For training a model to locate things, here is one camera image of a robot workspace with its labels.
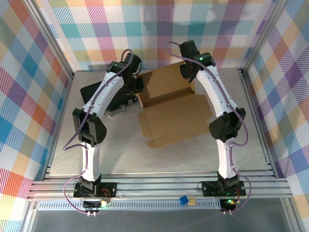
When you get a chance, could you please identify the brown cardboard paper box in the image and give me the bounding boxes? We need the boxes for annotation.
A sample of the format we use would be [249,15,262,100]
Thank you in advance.
[136,60,212,149]

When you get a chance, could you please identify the black controller board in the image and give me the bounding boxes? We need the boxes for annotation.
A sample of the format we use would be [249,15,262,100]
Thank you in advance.
[219,198,237,211]
[83,199,108,210]

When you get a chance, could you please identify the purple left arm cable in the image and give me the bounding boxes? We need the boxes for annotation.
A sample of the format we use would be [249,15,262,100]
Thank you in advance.
[62,49,134,216]

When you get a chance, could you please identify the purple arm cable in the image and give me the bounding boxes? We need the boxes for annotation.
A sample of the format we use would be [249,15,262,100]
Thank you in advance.
[165,41,252,215]
[62,49,134,216]

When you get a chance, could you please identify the black case with metal handle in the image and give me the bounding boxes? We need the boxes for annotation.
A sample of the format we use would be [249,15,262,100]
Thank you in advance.
[80,80,140,119]

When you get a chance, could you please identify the aluminium side rail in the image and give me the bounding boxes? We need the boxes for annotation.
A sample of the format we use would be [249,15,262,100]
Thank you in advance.
[241,70,277,178]
[43,72,75,181]

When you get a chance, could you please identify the aluminium frame post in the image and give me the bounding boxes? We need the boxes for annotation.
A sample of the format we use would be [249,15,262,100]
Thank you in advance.
[238,0,290,75]
[23,0,75,79]

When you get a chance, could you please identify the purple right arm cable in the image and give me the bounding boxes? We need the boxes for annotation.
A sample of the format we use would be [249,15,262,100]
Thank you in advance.
[165,41,252,215]

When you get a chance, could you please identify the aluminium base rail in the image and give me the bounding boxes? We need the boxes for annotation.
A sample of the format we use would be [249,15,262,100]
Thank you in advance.
[26,177,294,201]

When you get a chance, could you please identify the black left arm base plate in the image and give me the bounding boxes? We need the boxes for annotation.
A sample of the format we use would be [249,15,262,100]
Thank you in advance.
[73,182,118,198]

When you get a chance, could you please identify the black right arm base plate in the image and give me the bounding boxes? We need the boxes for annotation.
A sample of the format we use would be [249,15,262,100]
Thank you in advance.
[201,180,247,196]

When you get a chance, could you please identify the slotted grey cable duct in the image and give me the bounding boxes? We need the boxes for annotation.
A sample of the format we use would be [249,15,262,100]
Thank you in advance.
[36,200,223,211]

